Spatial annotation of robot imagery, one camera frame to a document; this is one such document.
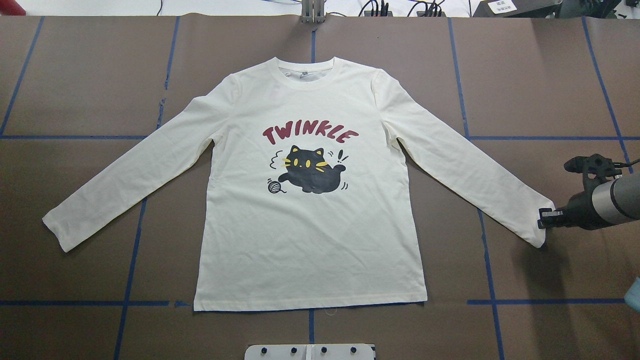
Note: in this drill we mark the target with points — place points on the black box with white label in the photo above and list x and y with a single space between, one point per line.
518 9

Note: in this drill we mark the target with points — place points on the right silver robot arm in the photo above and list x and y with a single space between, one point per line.
608 204

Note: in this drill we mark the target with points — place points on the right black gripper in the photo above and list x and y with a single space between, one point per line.
577 206

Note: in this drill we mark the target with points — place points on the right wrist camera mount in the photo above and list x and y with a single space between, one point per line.
595 164

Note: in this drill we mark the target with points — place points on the aluminium frame post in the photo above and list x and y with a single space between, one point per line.
313 11

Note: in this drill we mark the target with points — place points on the white camera mast with base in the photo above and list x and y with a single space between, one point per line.
320 351

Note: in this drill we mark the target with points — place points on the cream long-sleeve cat shirt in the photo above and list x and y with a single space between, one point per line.
308 199

